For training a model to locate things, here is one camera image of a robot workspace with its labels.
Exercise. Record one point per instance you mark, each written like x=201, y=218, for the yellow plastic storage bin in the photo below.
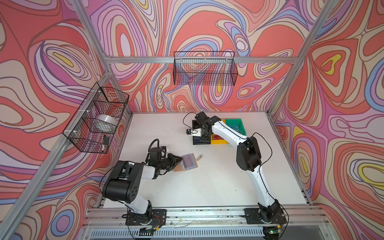
x=217, y=140

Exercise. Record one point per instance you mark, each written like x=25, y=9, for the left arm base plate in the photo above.
x=156, y=217

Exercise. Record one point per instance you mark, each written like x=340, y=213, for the wall wire basket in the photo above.
x=205, y=68
x=81, y=132

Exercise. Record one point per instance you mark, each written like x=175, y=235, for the back wall wire basket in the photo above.
x=205, y=68

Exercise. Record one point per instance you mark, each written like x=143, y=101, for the black plastic storage bin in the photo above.
x=199, y=140

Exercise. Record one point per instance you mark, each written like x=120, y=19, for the green plastic storage bin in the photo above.
x=237, y=125

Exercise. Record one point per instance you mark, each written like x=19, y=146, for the silver tape roll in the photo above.
x=105, y=123

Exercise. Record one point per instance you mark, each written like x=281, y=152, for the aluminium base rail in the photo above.
x=212, y=223

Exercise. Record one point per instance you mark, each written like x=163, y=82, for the left wall wire basket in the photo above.
x=81, y=132

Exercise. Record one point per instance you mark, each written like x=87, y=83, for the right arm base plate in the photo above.
x=257, y=216

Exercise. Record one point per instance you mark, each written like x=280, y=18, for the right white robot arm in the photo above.
x=249, y=159

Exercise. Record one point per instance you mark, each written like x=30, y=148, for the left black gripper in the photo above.
x=170, y=158

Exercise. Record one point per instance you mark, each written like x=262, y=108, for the tan leather card holder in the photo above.
x=189, y=162

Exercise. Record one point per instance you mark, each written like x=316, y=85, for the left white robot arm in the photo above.
x=123, y=183

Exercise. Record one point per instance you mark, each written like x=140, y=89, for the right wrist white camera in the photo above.
x=195, y=133

